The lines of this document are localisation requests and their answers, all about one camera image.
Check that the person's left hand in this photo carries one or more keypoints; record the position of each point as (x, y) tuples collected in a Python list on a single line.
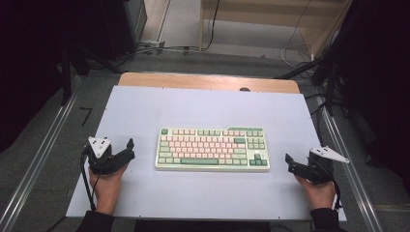
[(108, 188)]

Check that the person's dark clothing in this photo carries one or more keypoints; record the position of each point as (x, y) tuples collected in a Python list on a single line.
[(199, 226)]

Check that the dark cabinet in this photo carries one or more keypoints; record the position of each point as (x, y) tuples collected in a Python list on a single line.
[(124, 25)]

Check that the light wooden shelf unit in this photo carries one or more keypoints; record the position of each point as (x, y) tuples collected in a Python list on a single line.
[(257, 16)]

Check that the dark curtain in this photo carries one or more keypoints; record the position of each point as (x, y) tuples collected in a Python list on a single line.
[(29, 64), (380, 80)]

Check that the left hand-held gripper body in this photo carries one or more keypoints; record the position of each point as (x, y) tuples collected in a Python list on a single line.
[(99, 159)]

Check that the person's right hand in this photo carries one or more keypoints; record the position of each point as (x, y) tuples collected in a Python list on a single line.
[(319, 193)]

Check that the green and pink keyboard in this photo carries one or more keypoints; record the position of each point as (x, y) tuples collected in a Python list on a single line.
[(212, 148)]

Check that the aluminium floor rail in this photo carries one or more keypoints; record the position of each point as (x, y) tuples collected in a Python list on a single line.
[(351, 170), (35, 161)]

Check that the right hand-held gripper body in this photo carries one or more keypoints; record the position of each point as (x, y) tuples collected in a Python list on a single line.
[(319, 167)]

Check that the white power strip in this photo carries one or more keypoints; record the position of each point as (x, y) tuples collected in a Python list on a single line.
[(150, 43)]

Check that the wooden table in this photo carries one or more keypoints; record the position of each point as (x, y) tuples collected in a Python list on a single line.
[(193, 81)]

